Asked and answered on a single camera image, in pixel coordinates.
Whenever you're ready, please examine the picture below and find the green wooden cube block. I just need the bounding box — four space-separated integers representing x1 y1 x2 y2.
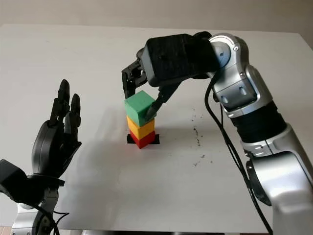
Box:
124 90 157 127

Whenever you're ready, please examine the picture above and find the red wooden cube block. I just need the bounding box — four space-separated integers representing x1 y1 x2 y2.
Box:
128 130 157 149

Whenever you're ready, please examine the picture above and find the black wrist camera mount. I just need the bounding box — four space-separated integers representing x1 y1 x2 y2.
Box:
0 158 48 204
142 33 220 88

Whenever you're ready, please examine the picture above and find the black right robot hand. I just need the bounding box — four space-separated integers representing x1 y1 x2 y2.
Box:
121 48 183 121

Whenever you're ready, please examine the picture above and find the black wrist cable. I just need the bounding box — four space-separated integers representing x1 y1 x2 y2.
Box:
31 202 70 235
204 72 273 235

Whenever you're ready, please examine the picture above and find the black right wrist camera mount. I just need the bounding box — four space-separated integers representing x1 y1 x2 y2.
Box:
142 33 220 88

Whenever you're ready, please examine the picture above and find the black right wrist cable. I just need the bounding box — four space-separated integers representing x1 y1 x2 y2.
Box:
204 72 273 235

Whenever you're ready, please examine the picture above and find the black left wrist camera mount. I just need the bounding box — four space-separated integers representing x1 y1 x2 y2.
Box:
0 158 48 204

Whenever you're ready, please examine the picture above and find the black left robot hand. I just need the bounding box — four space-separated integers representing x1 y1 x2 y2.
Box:
31 79 83 182

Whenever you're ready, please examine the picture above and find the yellow wooden cube block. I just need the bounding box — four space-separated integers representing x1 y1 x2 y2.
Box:
126 115 156 142

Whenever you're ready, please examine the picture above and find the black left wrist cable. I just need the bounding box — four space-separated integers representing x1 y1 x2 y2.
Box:
31 202 70 235

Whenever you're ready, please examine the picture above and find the black tape strip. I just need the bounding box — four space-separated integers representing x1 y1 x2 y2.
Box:
127 133 160 145

